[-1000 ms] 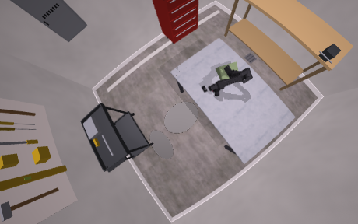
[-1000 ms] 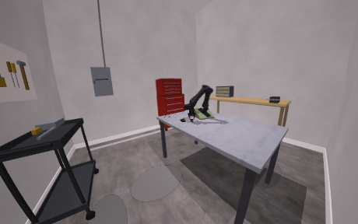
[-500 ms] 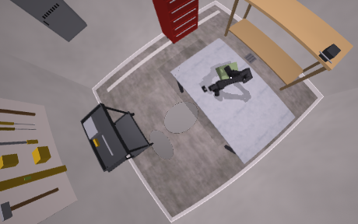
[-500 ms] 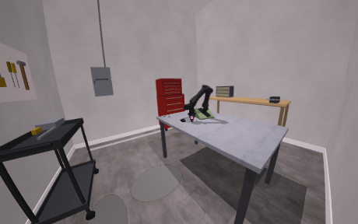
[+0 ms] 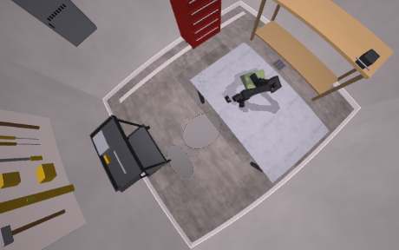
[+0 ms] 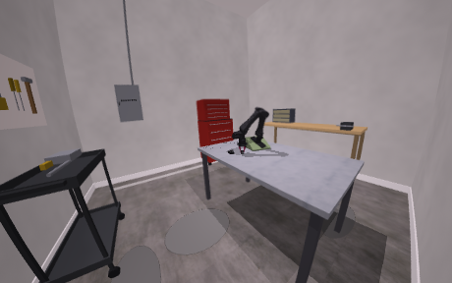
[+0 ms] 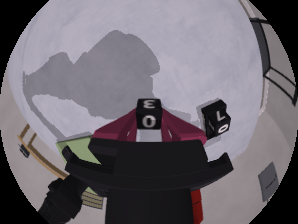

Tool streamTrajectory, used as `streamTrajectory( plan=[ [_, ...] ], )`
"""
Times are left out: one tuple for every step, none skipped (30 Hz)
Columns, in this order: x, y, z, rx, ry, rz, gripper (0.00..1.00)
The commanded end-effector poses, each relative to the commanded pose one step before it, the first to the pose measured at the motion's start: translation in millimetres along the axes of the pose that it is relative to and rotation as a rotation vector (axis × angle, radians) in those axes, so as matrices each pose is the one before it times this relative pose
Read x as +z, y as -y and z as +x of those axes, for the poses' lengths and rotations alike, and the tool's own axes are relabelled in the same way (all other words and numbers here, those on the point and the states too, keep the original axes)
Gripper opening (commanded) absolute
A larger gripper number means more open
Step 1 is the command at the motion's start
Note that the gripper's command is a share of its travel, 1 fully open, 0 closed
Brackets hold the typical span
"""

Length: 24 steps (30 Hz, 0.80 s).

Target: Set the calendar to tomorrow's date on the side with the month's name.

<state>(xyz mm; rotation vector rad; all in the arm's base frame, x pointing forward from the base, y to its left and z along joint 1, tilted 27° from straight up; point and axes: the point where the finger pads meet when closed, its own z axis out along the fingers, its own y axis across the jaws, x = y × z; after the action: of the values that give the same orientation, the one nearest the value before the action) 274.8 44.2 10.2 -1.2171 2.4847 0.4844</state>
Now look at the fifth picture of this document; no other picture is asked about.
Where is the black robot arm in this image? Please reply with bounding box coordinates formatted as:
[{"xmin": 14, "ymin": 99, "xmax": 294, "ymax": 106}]
[{"xmin": 232, "ymin": 73, "xmax": 282, "ymax": 108}]

